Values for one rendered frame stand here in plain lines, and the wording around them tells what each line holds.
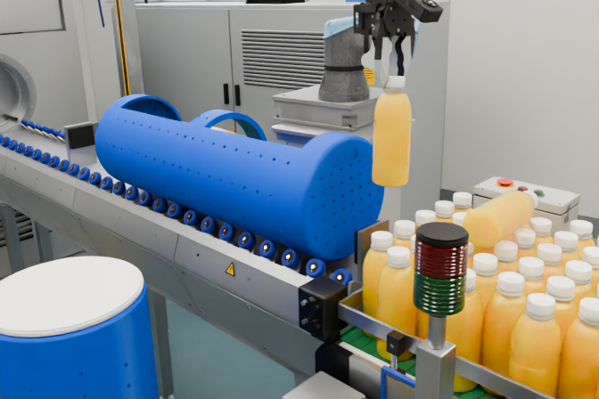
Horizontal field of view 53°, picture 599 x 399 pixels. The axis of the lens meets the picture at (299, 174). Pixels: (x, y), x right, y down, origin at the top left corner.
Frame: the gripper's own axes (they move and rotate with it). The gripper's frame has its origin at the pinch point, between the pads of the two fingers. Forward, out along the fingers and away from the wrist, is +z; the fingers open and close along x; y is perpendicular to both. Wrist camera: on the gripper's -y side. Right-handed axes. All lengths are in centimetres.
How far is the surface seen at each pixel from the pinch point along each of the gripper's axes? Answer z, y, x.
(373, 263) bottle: 32.3, -3.9, 9.2
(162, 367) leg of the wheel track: 114, 117, -2
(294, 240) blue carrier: 34.5, 20.0, 8.8
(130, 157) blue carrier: 24, 81, 18
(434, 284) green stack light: 20.4, -34.0, 29.8
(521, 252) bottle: 30.9, -20.8, -11.9
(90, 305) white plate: 35, 20, 53
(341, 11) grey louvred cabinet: -18, 144, -121
